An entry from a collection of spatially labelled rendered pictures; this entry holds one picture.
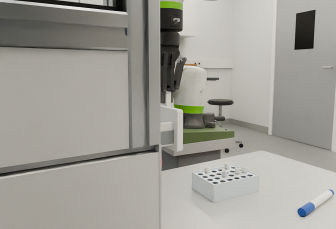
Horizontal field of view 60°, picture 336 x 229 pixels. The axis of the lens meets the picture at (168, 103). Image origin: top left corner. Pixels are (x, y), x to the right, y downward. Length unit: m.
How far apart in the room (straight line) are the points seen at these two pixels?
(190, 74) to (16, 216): 0.93
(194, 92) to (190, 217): 0.66
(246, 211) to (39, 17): 0.49
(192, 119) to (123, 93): 0.86
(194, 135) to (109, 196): 0.78
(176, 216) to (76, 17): 0.40
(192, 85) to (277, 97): 3.65
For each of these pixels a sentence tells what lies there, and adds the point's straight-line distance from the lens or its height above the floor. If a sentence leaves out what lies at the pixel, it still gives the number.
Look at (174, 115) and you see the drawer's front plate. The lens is 0.75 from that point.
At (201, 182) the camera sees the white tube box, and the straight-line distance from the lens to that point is 0.66.
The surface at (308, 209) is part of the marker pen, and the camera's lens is 0.63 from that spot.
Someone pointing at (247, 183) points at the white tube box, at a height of 0.78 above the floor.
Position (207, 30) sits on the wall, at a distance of 5.33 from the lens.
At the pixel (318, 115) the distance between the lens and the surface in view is 4.32.
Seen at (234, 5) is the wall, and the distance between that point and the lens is 5.69.
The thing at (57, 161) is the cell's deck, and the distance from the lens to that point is 0.31.
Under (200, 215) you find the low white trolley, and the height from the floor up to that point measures 0.76.
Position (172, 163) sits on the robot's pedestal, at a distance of 1.17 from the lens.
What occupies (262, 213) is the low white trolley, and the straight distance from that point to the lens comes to 0.62.
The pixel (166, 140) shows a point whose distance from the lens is 0.75.
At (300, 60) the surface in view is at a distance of 4.47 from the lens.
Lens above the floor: 1.03
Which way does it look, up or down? 7 degrees down
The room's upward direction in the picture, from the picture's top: straight up
